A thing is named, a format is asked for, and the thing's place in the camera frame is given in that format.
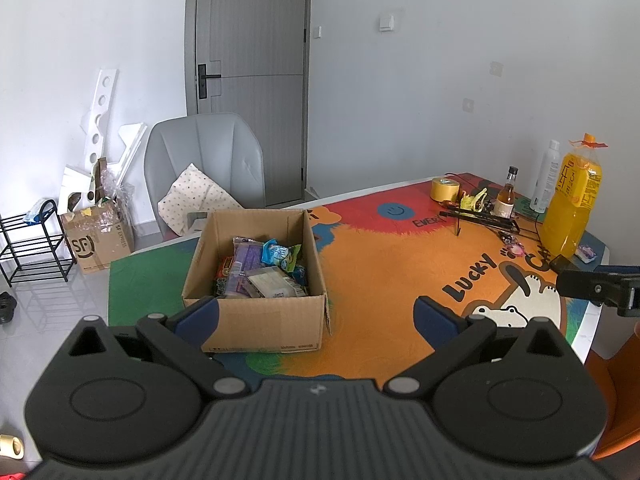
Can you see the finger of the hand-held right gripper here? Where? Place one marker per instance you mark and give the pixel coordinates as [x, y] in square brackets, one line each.
[620, 270]
[585, 287]

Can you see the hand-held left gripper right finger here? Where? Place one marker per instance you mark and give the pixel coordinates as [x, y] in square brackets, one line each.
[431, 317]

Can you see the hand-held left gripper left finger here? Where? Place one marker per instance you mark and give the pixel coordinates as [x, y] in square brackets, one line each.
[197, 316]

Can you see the round purple snack packet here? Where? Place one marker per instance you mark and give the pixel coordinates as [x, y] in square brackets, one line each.
[237, 287]

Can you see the red orange snack packet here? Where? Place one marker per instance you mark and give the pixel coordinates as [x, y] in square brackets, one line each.
[225, 265]

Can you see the long purple snack packet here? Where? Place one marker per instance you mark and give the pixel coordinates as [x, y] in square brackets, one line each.
[246, 255]

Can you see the blue snack packet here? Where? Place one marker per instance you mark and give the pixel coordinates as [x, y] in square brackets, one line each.
[274, 252]

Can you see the small shiny blue packet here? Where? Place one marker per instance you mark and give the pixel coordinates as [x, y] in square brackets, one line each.
[300, 275]

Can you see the small black box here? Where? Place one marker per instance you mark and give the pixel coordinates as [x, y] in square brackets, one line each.
[561, 264]

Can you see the small pale packet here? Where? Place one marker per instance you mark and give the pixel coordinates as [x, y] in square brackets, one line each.
[585, 253]

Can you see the colourful printed table mat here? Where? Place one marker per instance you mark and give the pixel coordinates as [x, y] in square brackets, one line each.
[380, 285]

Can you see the orange juice bottle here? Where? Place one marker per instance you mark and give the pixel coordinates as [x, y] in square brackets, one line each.
[570, 210]

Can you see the small pink item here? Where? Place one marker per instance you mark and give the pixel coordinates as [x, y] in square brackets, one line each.
[514, 248]

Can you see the orange chair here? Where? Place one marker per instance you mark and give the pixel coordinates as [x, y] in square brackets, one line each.
[620, 400]

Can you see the black metal stand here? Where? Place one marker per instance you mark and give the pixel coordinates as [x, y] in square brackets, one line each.
[485, 220]

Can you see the white spray bottle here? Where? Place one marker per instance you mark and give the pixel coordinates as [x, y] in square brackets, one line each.
[544, 180]

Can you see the small brown glass bottle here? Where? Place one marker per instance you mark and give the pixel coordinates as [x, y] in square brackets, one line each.
[505, 197]

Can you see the printed brown cardboard box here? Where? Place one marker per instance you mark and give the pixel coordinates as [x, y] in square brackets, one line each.
[100, 245]

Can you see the dotted cream pillow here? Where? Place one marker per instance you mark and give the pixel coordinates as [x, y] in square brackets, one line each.
[195, 195]

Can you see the yellow green wrapper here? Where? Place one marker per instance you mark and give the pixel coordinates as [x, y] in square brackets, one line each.
[472, 200]

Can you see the yellow tape roll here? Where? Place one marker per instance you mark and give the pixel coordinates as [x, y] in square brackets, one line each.
[445, 190]

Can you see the clear plastic wrap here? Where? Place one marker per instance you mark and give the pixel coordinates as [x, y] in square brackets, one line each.
[117, 195]

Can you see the grey chair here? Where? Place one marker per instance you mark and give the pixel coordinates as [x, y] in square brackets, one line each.
[200, 145]

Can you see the black shoe rack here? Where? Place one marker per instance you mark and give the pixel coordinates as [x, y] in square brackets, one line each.
[30, 260]

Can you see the white foam piece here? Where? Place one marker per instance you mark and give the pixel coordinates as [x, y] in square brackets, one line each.
[72, 185]

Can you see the white foam sheet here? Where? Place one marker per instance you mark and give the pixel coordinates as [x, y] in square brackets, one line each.
[132, 145]

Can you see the blue white item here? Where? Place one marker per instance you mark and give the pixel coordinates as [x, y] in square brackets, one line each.
[34, 216]

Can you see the black shoe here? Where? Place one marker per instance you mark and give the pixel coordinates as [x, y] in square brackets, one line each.
[6, 307]

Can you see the white foam board with holes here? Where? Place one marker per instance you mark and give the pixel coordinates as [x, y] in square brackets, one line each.
[102, 110]

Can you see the gold metal object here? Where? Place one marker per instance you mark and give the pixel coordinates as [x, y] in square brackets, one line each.
[10, 446]

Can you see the grey door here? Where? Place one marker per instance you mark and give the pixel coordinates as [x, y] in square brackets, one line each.
[250, 35]

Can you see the white light switch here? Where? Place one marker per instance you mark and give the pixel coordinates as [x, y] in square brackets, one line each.
[386, 22]

